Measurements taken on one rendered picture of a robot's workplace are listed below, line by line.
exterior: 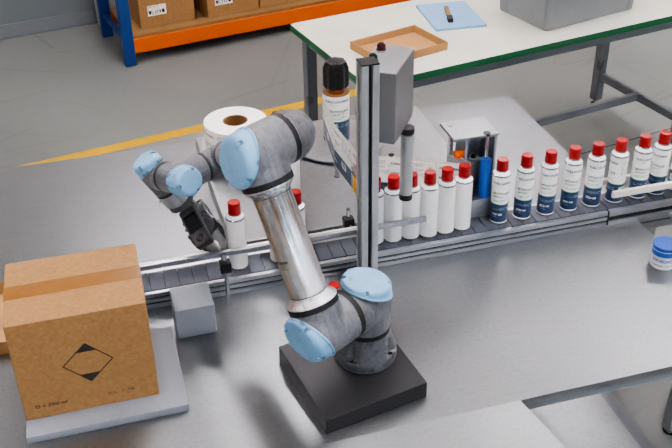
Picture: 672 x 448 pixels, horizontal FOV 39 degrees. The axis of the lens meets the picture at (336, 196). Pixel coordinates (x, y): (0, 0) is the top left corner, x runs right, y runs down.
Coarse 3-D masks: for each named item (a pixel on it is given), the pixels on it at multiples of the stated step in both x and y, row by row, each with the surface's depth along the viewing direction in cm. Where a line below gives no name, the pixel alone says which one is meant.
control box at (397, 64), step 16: (400, 48) 234; (384, 64) 225; (400, 64) 225; (384, 80) 223; (400, 80) 226; (384, 96) 225; (400, 96) 228; (384, 112) 227; (400, 112) 231; (384, 128) 229; (400, 128) 233
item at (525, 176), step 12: (528, 156) 266; (528, 168) 267; (516, 180) 271; (528, 180) 268; (516, 192) 272; (528, 192) 270; (516, 204) 274; (528, 204) 273; (516, 216) 275; (528, 216) 275
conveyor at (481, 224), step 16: (592, 208) 280; (480, 224) 274; (512, 224) 274; (336, 240) 268; (352, 240) 268; (416, 240) 267; (432, 240) 267; (256, 256) 262; (320, 256) 261; (336, 256) 261; (160, 272) 256; (176, 272) 256; (192, 272) 256; (208, 272) 256; (240, 272) 256; (256, 272) 256; (144, 288) 250; (160, 288) 250
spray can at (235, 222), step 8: (232, 200) 248; (232, 208) 247; (240, 208) 249; (232, 216) 248; (240, 216) 249; (232, 224) 248; (240, 224) 249; (232, 232) 250; (240, 232) 250; (232, 240) 251; (240, 240) 251; (232, 248) 253; (232, 256) 254; (240, 256) 254; (232, 264) 256; (240, 264) 255
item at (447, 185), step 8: (448, 168) 261; (448, 176) 260; (440, 184) 262; (448, 184) 261; (440, 192) 263; (448, 192) 262; (440, 200) 264; (448, 200) 263; (440, 208) 266; (448, 208) 265; (440, 216) 267; (448, 216) 266; (440, 224) 268; (448, 224) 268; (440, 232) 269; (448, 232) 269
